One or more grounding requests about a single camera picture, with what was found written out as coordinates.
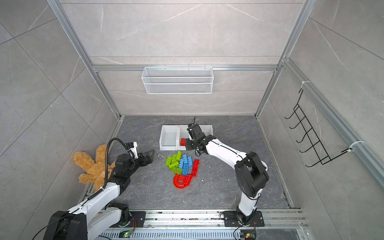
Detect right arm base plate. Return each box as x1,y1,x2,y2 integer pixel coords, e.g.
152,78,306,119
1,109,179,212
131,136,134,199
220,211,265,227

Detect brown teddy bear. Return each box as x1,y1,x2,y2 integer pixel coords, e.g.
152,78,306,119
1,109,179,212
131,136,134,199
73,145,107,192

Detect black wire hook rack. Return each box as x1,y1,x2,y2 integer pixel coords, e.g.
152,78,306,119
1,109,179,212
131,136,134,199
284,89,353,168

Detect red arch lego piece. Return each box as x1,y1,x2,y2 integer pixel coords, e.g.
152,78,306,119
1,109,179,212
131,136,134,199
173,174,192,189

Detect white middle plastic bin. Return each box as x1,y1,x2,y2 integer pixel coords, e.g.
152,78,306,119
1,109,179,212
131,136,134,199
177,125,190,151

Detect long red lego brick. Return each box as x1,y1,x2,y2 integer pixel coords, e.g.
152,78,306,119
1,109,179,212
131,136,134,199
191,159,200,178

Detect blue lego brick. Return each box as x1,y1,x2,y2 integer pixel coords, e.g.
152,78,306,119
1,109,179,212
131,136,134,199
182,163,189,176
187,156,193,167

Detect green lego brick lower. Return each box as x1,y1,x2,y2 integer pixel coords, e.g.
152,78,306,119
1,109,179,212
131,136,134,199
170,167,183,175

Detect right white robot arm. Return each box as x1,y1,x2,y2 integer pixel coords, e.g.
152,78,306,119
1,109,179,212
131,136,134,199
186,123,270,226

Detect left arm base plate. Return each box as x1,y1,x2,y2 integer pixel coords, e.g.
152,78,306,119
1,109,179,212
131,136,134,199
117,211,146,228

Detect red lego brick on arch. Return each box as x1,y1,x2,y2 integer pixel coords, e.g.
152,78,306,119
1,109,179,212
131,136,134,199
179,175,193,186

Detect aluminium front rail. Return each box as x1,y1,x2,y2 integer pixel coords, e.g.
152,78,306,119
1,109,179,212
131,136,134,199
89,209,308,230

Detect white wire mesh basket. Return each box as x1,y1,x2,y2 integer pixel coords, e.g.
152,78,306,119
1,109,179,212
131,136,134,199
142,67,214,95

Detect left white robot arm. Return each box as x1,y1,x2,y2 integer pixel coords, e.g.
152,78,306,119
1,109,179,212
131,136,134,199
43,138,155,240

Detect white right plastic bin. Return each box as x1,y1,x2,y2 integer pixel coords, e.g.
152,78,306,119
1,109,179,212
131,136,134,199
199,125,214,137

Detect white left plastic bin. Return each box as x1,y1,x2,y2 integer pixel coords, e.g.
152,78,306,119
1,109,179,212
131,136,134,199
159,125,179,151

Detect green lego brick upper left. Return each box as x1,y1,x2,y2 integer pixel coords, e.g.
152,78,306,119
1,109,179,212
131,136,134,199
165,156,173,166

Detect white plastic bin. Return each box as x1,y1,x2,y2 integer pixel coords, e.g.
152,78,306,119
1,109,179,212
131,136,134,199
177,125,190,151
199,125,214,137
159,125,179,151

